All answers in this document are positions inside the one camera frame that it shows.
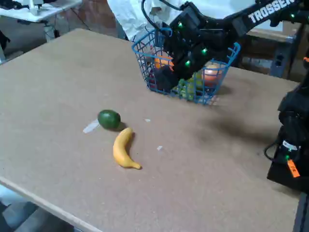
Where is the round green toy fruit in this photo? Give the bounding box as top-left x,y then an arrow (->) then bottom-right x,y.
97,109 -> 121,131

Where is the orange toy fruit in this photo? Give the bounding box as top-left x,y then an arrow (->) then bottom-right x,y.
154,55 -> 175,72

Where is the dark toy grape bunch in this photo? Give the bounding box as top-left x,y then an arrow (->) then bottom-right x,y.
147,70 -> 158,90

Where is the green toy grape bunch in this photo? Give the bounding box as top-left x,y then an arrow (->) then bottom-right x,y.
172,72 -> 206,101

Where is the red-orange toy pomegranate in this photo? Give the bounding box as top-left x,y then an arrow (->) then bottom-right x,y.
201,64 -> 223,87

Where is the person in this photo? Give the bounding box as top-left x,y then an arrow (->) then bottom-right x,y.
107,0 -> 256,42

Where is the wooden workbench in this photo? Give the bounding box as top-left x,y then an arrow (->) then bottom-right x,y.
241,21 -> 309,82

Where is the yellow toy banana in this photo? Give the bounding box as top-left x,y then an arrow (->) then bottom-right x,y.
112,127 -> 142,170

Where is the long white tape strip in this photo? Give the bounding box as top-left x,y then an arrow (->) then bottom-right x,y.
83,120 -> 101,134

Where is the white background table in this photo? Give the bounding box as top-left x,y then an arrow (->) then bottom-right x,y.
0,0 -> 83,24

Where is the white desktop device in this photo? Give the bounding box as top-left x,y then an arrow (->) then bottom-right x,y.
28,0 -> 46,15

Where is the blue wire basket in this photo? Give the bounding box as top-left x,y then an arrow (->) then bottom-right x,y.
131,28 -> 241,106

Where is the looped black camera cable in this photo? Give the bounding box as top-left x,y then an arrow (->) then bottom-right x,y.
141,0 -> 175,32

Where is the black base cable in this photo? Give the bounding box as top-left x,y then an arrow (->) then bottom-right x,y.
264,139 -> 282,163

